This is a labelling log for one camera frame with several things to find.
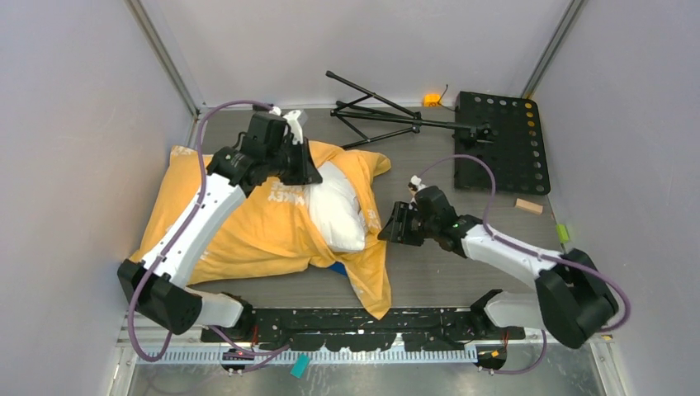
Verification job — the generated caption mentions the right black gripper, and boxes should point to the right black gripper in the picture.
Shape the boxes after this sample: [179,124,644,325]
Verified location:
[380,200,439,247]

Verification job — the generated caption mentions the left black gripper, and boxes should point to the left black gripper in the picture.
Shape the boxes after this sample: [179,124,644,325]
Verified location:
[265,136,321,186]

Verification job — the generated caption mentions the white pillow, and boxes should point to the white pillow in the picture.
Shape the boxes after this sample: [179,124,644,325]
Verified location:
[305,161,367,253]

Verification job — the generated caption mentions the yellow printed pillowcase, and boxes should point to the yellow printed pillowcase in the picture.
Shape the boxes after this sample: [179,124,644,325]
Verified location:
[130,140,394,322]

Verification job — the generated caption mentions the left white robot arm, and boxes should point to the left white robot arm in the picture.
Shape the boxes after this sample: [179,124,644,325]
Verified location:
[117,110,323,342]

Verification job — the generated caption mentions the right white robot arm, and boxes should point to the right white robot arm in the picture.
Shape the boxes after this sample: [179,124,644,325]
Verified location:
[379,186,620,349]

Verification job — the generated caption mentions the blue cloth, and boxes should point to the blue cloth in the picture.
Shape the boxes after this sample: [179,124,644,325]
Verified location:
[328,262,348,277]

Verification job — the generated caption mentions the black folded tripod stand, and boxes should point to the black folded tripod stand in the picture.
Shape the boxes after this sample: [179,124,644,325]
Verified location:
[325,70,494,149]

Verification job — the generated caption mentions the wooden block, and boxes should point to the wooden block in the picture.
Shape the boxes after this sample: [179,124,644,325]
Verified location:
[514,198,544,215]

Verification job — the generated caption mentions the orange tape roll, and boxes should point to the orange tape roll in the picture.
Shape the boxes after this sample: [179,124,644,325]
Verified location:
[423,93,442,107]

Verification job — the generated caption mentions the black perforated metal plate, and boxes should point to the black perforated metal plate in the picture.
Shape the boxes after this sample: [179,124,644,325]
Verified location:
[453,92,551,196]

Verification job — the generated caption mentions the teal tape piece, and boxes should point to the teal tape piece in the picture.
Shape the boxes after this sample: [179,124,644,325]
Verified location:
[290,353,311,379]

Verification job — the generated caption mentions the green block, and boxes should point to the green block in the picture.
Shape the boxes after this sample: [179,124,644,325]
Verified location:
[556,224,570,244]

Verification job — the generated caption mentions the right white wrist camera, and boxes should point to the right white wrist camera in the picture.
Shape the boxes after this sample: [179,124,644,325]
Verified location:
[408,175,427,195]

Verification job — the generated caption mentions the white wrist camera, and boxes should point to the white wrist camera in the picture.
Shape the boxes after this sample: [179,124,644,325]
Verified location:
[268,106,308,145]
[408,175,427,195]

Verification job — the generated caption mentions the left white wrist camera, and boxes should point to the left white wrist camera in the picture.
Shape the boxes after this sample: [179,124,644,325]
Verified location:
[268,106,308,145]

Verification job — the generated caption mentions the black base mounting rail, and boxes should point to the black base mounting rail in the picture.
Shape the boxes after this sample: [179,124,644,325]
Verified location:
[223,307,525,352]

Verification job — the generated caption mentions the white slotted cable duct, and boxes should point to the white slotted cable duct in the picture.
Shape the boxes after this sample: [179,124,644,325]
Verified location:
[157,345,478,365]

